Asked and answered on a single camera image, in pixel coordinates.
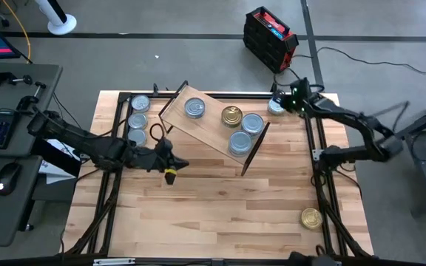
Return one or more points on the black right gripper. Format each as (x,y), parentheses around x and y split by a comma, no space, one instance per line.
(298,96)

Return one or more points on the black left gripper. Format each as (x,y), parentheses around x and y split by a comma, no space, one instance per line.
(150,159)

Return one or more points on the silver-lid tuna can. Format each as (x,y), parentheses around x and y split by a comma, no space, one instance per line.
(252,123)
(137,136)
(252,135)
(138,120)
(240,156)
(240,141)
(194,107)
(140,103)
(274,108)

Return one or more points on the gold-lid tuna can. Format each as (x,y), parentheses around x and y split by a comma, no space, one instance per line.
(232,116)
(311,218)

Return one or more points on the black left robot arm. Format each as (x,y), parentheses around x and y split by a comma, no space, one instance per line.
(80,139)

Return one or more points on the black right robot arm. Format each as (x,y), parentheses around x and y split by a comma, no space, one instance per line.
(357,153)

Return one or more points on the black table clamp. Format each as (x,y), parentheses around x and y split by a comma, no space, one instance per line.
(155,88)
(274,88)

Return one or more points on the red black tool case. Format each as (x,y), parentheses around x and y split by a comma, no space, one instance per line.
(268,40)

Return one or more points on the black flat box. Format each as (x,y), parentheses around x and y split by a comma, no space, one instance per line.
(57,162)

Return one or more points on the white paper sheet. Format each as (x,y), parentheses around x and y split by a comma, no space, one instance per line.
(55,173)

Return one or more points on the black desk clamp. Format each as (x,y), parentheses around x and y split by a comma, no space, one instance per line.
(9,78)
(32,97)

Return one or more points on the black computer mouse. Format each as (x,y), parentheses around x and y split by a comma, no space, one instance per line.
(7,178)

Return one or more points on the white round-base stand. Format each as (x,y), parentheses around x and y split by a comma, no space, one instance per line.
(62,24)

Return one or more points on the black metal table frame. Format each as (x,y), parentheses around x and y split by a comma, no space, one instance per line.
(250,96)

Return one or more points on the wooden shelf black frame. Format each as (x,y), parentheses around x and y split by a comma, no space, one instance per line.
(213,127)

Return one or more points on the white mount plate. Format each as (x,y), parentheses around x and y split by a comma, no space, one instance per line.
(318,154)

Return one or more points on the silver metal bracket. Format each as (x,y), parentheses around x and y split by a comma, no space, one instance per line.
(114,261)

